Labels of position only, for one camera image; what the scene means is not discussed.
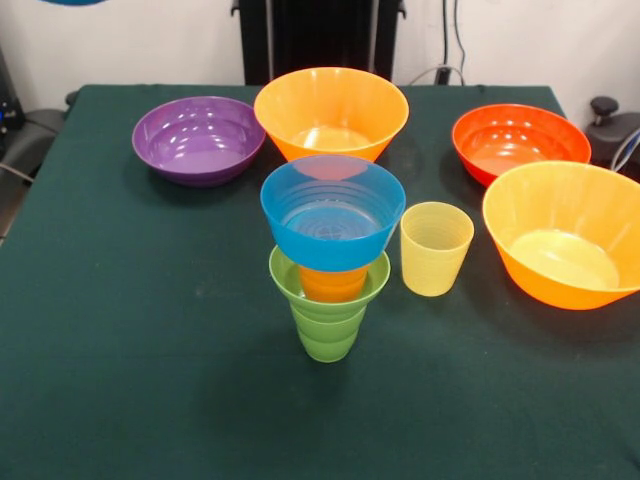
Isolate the purple plastic bowl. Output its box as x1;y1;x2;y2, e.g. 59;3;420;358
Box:
131;96;267;189

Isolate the white blue cable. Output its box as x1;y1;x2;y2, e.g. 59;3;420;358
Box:
610;127;640;172

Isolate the black office chair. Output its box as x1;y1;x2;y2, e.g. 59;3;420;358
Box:
0;89;81;241

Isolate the black chair with knob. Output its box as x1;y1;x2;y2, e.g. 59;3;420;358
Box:
585;96;640;182

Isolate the yellow plastic cup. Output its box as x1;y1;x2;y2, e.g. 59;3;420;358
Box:
399;201;475;298

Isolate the shallow translucent blue bowl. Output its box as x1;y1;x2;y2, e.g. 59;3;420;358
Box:
259;154;407;273

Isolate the green plastic cup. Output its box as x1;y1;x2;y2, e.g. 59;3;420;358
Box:
294;304;369;363

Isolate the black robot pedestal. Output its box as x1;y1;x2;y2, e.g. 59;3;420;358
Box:
231;0;407;86

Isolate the dark green tablecloth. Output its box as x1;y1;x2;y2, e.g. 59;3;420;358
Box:
0;83;640;480

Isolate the large orange plastic bowl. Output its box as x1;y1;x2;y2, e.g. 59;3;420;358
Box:
253;67;410;164
482;160;640;311

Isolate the thin black wall cable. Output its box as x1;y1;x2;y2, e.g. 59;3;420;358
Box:
452;0;468;69

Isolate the black wall cable with plug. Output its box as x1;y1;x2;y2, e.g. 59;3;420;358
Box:
435;0;452;85

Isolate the black computer case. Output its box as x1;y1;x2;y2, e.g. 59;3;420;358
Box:
0;47;26;156

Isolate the red plastic bowl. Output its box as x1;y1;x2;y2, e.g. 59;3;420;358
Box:
451;103;593;189

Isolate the green plastic bowl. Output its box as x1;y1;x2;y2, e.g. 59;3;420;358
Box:
268;243;392;319

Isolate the orange plastic cup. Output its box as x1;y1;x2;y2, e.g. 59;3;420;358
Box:
299;264;371;303

